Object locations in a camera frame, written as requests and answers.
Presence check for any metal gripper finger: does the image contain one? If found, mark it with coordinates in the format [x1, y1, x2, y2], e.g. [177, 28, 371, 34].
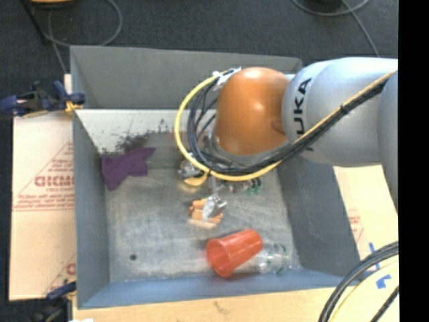
[178, 161, 202, 180]
[202, 195, 228, 221]

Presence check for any yellow round thing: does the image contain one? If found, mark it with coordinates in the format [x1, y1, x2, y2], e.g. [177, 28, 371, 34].
[182, 173, 209, 187]

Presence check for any orange toy animal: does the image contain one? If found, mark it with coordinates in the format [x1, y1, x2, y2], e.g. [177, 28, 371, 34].
[188, 198, 225, 229]

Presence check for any orange plastic cup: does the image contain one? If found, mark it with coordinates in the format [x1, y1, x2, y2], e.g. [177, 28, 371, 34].
[205, 228, 263, 278]

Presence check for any purple cloth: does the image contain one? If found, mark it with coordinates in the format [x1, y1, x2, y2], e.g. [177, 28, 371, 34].
[100, 147, 157, 191]

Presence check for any grey metal bin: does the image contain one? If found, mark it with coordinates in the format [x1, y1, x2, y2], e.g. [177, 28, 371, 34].
[69, 45, 361, 310]

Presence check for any brown cardboard board red print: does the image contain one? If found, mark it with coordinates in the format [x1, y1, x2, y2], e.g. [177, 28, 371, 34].
[8, 73, 77, 301]

